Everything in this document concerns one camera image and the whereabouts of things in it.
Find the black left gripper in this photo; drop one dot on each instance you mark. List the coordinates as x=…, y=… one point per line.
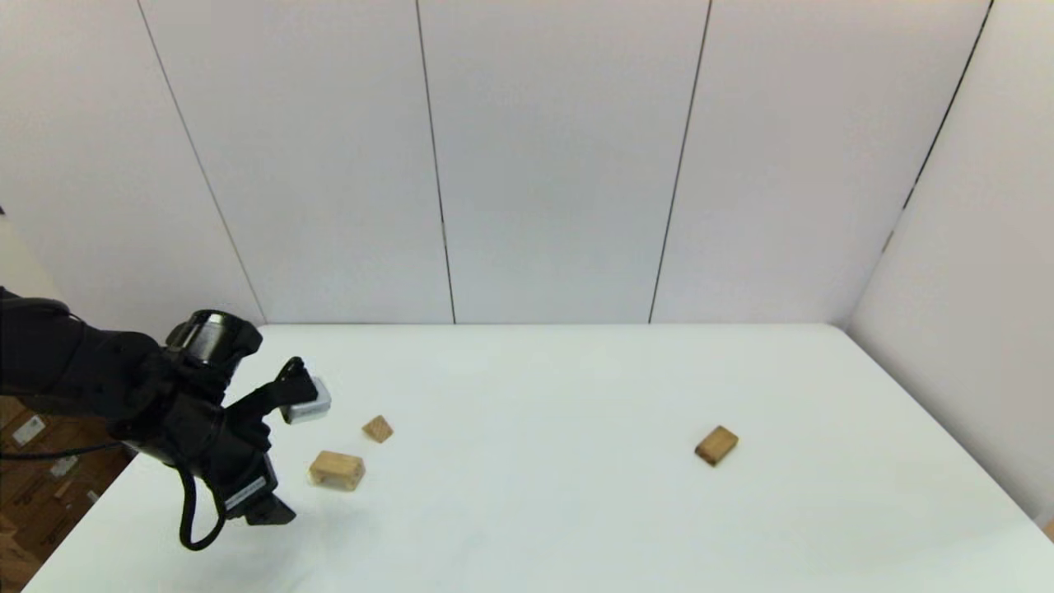
x=218, y=449

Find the arched wooden building block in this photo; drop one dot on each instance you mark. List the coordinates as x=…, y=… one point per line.
x=336, y=469

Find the rectangular wooden building block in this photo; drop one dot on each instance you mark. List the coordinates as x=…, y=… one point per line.
x=715, y=445

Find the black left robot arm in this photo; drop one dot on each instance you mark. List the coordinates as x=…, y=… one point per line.
x=74, y=371

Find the triangular wooden building block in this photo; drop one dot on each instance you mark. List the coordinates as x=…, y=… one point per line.
x=378, y=429

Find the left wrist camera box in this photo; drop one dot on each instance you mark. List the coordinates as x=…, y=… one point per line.
x=311, y=403

